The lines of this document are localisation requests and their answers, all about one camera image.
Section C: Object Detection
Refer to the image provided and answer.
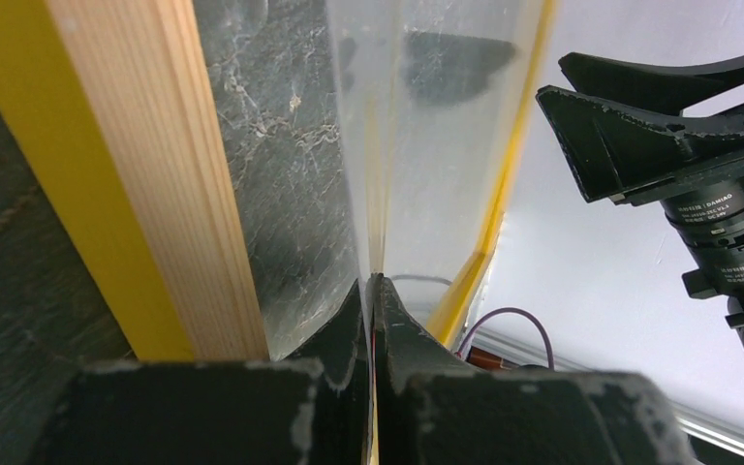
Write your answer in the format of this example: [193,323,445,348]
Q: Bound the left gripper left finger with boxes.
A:
[38,285,370,464]

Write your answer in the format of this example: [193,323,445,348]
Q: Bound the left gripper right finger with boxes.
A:
[371,274,697,464]

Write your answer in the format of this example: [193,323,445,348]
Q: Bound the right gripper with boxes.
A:
[536,52,744,329]

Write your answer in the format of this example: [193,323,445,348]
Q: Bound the transparent plastic sheet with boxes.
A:
[326,1,545,322]

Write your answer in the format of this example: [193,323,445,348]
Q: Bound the yellow wooden picture frame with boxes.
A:
[0,1,555,360]

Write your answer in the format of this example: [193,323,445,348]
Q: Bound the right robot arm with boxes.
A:
[536,52,744,347]

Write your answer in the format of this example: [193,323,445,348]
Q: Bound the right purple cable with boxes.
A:
[455,306,556,370]

